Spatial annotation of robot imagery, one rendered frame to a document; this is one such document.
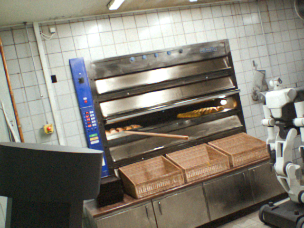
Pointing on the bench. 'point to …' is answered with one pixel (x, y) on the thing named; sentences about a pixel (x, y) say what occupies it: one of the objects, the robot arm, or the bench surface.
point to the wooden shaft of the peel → (158, 135)
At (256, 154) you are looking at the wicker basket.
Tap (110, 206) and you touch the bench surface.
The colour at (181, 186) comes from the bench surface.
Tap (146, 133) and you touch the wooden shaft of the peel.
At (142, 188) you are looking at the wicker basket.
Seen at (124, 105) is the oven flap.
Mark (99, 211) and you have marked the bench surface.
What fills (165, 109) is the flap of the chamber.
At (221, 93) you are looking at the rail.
